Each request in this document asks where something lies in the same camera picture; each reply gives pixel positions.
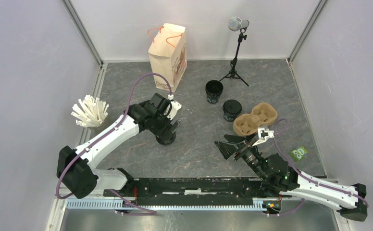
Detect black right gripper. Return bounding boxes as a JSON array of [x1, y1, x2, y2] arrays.
[[213, 132, 267, 180]]

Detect black cup lid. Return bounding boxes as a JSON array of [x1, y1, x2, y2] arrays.
[[223, 99, 242, 115]]

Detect paper takeout bag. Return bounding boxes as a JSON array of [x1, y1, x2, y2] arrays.
[[148, 23, 187, 92]]

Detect single black coffee cup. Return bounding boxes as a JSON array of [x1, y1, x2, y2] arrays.
[[224, 111, 241, 122]]

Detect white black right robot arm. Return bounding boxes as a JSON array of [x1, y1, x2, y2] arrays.
[[214, 131, 369, 222]]

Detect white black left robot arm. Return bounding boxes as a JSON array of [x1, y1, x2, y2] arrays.
[[56, 93, 182, 199]]

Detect stack of black cups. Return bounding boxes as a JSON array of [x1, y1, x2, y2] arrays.
[[205, 80, 224, 104]]

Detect white straws in cup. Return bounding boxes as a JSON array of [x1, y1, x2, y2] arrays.
[[71, 95, 110, 132]]

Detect green toy figure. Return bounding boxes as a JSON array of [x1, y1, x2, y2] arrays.
[[290, 146, 309, 161]]

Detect microphone on black tripod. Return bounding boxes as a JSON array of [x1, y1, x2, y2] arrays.
[[219, 16, 249, 86]]

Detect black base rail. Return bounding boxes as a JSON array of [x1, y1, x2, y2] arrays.
[[67, 177, 294, 212]]

